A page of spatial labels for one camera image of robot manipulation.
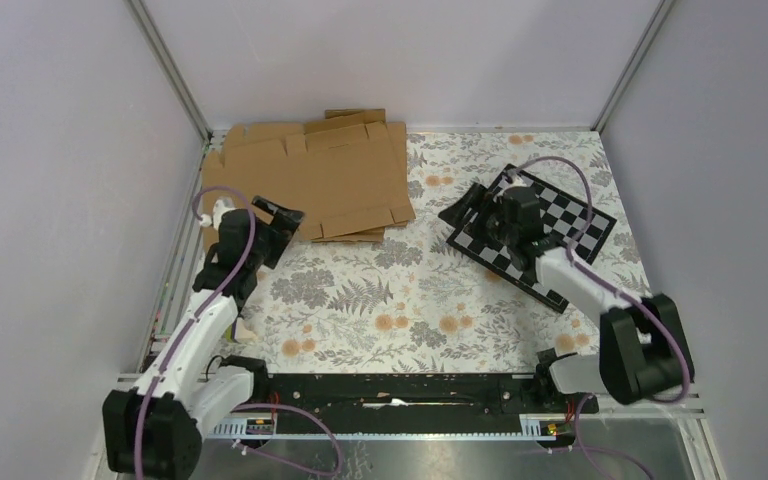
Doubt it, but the black base rail bar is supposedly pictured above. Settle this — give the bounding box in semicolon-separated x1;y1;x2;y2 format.
251;373;599;437

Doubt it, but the lower flat cardboard sheet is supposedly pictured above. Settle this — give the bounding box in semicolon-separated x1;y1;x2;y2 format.
305;109;386;242

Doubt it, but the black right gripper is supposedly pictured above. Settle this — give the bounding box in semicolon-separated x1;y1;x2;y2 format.
437;183;517;251

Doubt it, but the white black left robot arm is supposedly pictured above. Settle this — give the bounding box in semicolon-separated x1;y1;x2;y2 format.
102;196;305;479

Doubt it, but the black white checkerboard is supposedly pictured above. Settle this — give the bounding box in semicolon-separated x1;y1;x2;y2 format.
446;172;617;313

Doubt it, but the cardboard box sheet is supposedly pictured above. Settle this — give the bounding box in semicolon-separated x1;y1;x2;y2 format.
201;120;416;241

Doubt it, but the floral patterned table mat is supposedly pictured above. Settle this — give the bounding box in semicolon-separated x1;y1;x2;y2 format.
210;132;649;373

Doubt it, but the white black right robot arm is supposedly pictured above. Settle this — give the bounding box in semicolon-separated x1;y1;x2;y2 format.
438;183;693;412

